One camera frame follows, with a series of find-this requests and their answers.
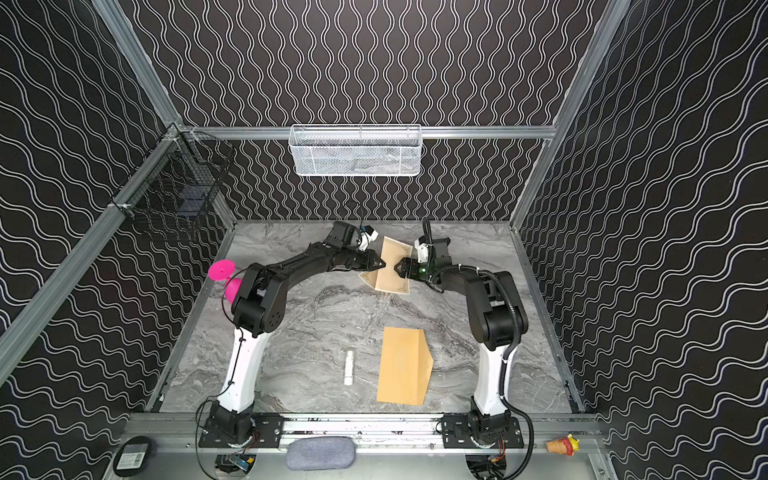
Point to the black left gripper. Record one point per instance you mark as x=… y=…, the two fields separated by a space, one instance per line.
x=366 y=258

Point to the grey fabric pouch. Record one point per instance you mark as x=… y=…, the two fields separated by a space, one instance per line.
x=321 y=453

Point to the white glue stick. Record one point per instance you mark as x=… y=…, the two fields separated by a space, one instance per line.
x=348 y=379

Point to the tan lined letter paper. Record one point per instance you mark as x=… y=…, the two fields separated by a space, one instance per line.
x=386 y=279

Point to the aluminium back crossbar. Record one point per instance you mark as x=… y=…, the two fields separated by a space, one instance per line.
x=546 y=132

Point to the aluminium corner post left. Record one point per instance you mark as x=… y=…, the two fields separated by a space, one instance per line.
x=121 y=29

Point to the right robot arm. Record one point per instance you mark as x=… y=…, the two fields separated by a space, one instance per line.
x=497 y=322

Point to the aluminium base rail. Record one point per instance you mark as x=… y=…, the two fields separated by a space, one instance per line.
x=394 y=433

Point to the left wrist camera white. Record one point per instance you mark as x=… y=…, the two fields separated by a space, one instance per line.
x=367 y=235

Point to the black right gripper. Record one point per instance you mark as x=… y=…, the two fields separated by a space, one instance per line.
x=409 y=267

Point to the magenta plastic goblet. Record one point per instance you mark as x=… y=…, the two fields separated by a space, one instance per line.
x=225 y=271

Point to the aluminium corner post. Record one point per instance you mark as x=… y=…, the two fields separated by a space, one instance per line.
x=121 y=29
x=612 y=18

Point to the black wire basket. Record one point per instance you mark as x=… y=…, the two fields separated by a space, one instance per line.
x=176 y=202

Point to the black round device with label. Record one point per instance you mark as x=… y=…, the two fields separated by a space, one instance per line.
x=132 y=457

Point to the aluminium left side rail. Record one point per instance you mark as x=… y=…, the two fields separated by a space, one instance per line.
x=33 y=319

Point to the aluminium corner post right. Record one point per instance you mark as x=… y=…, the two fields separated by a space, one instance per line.
x=612 y=18

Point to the toy ice cream cone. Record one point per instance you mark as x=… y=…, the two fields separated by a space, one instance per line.
x=567 y=445

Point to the white wire basket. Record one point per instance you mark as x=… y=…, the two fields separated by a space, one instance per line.
x=356 y=155

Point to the brown manila envelope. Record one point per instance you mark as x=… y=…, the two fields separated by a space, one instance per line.
x=405 y=367

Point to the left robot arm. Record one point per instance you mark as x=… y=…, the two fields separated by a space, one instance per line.
x=256 y=300

